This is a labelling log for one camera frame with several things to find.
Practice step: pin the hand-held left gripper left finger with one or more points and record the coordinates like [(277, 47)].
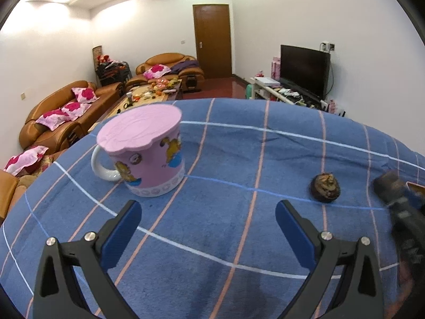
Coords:
[(121, 236)]

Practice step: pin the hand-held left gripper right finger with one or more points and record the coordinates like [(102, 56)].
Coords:
[(295, 236)]

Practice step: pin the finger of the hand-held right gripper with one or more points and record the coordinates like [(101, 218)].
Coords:
[(393, 192)]

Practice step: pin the dark mangosteen with stem cap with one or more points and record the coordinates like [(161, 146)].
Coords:
[(325, 189)]

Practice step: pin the pink cartoon mug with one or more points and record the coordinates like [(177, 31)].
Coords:
[(156, 176)]

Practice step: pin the blue plaid blanket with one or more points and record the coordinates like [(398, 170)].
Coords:
[(232, 146)]

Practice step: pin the pink mug lid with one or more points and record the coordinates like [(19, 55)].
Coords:
[(139, 126)]

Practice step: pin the orange leather armchair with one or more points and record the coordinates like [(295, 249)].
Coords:
[(10, 192)]

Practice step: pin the pink floral pillow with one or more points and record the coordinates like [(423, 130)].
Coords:
[(76, 110), (53, 119), (25, 159), (85, 94), (156, 71)]

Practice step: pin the cluttered coffee table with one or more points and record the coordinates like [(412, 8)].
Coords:
[(146, 98)]

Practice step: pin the white television stand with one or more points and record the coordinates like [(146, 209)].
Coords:
[(265, 89)]

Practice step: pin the green stool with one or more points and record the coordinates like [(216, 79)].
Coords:
[(250, 91)]

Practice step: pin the black television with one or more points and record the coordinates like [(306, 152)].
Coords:
[(303, 69)]

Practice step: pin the orange leather long sofa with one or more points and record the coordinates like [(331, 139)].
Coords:
[(49, 99)]

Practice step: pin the flat white box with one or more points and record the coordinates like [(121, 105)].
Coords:
[(266, 81)]

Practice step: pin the black rack with clothes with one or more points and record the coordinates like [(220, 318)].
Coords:
[(111, 73)]

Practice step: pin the pink gift box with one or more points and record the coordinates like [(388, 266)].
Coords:
[(276, 68)]

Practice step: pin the purple cloth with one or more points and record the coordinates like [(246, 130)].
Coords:
[(184, 66)]

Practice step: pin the orange leather two-seat sofa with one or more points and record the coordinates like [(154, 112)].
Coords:
[(166, 59)]

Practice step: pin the rolled brown mat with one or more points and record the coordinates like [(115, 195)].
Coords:
[(97, 53)]

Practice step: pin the brown wooden door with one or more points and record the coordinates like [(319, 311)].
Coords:
[(212, 40)]

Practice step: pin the wall power socket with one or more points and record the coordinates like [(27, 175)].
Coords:
[(327, 46)]

